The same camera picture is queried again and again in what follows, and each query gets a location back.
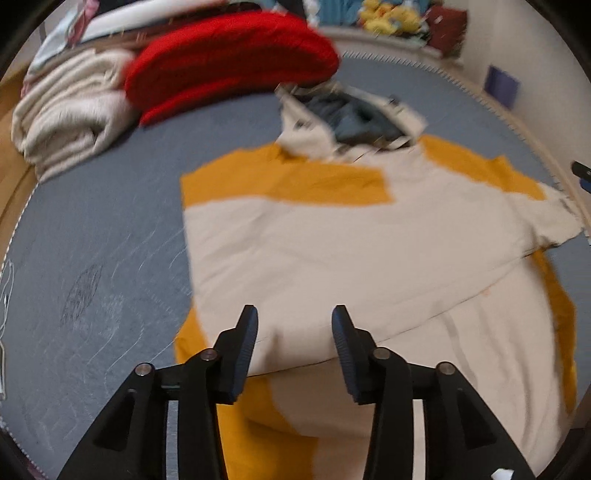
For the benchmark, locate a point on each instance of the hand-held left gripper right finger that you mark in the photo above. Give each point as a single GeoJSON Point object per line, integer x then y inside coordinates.
{"type": "Point", "coordinates": [344, 344]}

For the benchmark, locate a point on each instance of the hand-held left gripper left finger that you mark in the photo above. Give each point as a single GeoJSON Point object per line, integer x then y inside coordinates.
{"type": "Point", "coordinates": [244, 341]}

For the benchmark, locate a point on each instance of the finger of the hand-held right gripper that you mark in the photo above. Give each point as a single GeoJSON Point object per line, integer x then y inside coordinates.
{"type": "Point", "coordinates": [582, 171]}

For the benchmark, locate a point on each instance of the cream and mustard hooded jacket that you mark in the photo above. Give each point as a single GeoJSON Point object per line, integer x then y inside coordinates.
{"type": "Point", "coordinates": [351, 240]}

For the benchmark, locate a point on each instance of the grey quilted mat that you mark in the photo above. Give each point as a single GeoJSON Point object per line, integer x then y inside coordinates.
{"type": "Point", "coordinates": [101, 240]}

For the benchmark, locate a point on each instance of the dark red bag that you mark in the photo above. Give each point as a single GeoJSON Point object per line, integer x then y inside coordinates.
{"type": "Point", "coordinates": [445, 27]}

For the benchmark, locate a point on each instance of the yellow plush toys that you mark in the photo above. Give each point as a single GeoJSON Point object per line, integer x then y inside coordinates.
{"type": "Point", "coordinates": [390, 16]}

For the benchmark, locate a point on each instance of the red knitted sweater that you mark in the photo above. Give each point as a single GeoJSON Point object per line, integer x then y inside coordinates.
{"type": "Point", "coordinates": [231, 60]}

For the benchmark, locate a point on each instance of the folded cream blanket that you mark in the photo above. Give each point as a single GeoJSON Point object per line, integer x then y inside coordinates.
{"type": "Point", "coordinates": [69, 115]}

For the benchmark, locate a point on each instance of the pale printed cloth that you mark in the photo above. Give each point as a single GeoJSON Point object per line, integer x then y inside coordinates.
{"type": "Point", "coordinates": [69, 25]}

